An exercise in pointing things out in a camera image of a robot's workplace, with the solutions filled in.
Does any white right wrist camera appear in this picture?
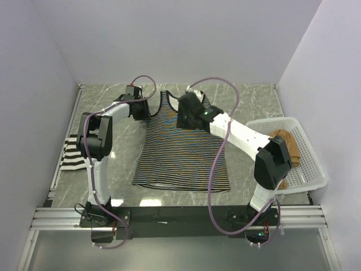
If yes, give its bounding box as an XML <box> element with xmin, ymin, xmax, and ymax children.
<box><xmin>186</xmin><ymin>85</ymin><xmax>205</xmax><ymax>103</ymax></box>

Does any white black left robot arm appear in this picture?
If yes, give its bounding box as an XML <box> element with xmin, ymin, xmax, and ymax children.
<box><xmin>76</xmin><ymin>84</ymin><xmax>150</xmax><ymax>227</ymax></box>

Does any orange garment in basket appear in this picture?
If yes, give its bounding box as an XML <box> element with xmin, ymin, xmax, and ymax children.
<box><xmin>269</xmin><ymin>129</ymin><xmax>301</xmax><ymax>190</ymax></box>

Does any black white striped tank top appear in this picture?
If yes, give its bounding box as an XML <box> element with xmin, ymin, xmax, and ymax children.
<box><xmin>60</xmin><ymin>134</ymin><xmax>86</xmax><ymax>171</ymax></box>

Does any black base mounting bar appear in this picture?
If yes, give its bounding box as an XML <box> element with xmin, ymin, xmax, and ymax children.
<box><xmin>80</xmin><ymin>206</ymin><xmax>278</xmax><ymax>240</ymax></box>

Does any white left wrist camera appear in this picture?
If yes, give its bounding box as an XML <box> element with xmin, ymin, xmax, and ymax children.
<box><xmin>128</xmin><ymin>83</ymin><xmax>143</xmax><ymax>89</ymax></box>

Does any purple striped tank top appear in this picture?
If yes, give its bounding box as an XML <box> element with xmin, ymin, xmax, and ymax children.
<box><xmin>132</xmin><ymin>91</ymin><xmax>230</xmax><ymax>193</ymax></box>

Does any white plastic laundry basket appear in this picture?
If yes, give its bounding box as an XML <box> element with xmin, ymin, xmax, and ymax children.
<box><xmin>246</xmin><ymin>117</ymin><xmax>328</xmax><ymax>194</ymax></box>

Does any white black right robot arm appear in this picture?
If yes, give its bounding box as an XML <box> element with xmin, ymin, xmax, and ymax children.
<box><xmin>178</xmin><ymin>91</ymin><xmax>292</xmax><ymax>225</ymax></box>

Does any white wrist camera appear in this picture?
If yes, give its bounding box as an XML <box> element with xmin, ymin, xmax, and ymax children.
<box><xmin>128</xmin><ymin>83</ymin><xmax>143</xmax><ymax>89</ymax></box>
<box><xmin>186</xmin><ymin>85</ymin><xmax>205</xmax><ymax>103</ymax></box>

